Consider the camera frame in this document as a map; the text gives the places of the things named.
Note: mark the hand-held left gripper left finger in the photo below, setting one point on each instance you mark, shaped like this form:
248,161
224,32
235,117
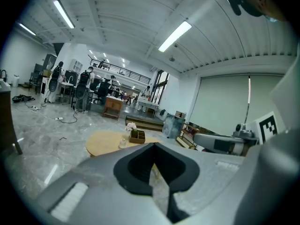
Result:
98,186

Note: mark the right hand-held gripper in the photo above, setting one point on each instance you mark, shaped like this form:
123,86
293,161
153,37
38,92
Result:
220,144

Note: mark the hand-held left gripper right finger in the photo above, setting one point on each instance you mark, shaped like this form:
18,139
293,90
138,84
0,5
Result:
182,170

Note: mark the small glass container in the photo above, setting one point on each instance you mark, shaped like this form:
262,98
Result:
122,143

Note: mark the low wooden shelf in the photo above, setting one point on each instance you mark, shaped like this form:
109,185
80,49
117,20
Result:
187,135

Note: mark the grey window blinds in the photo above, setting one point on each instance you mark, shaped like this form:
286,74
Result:
222,102

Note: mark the round wooden table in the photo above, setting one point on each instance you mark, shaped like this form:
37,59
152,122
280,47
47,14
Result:
103,143

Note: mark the marble patterned box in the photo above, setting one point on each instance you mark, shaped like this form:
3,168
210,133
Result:
173,126

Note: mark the cardboard box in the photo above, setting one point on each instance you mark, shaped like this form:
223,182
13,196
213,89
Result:
181,114

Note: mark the wooden organizer box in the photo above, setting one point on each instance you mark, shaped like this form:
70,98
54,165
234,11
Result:
137,137

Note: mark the low dark wooden platform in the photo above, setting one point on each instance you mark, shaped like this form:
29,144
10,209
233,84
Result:
144,123

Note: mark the pink flowers in glass vase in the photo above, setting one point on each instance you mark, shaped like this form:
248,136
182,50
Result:
131,127

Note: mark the white table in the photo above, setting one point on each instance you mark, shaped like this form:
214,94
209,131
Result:
148,103

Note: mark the white power strip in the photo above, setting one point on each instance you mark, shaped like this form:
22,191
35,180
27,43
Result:
59,118

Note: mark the small wooden cabinet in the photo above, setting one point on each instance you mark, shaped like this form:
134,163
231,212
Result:
113,107

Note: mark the person's white shirt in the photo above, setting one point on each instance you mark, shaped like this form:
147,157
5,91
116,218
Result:
287,95

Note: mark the dark framed glass door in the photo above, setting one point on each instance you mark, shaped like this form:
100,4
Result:
160,85

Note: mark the black office chair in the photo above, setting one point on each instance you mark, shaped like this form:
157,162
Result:
102,91

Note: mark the dark wooden counter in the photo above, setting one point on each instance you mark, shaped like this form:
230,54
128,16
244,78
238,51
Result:
7,121

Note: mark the black bag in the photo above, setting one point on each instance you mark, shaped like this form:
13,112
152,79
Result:
22,98

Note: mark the black balcony railing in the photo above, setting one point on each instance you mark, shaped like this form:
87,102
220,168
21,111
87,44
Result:
122,70

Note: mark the long ceiling light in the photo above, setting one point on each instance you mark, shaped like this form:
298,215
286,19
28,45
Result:
27,29
63,13
174,36

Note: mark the white bin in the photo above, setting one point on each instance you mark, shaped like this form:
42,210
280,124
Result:
15,81

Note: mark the person's head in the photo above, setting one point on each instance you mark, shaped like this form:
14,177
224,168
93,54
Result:
264,1

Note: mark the white wall cabinet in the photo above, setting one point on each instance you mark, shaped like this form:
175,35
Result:
77,65

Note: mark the black head-worn camera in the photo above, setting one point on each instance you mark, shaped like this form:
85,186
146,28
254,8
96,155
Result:
233,2

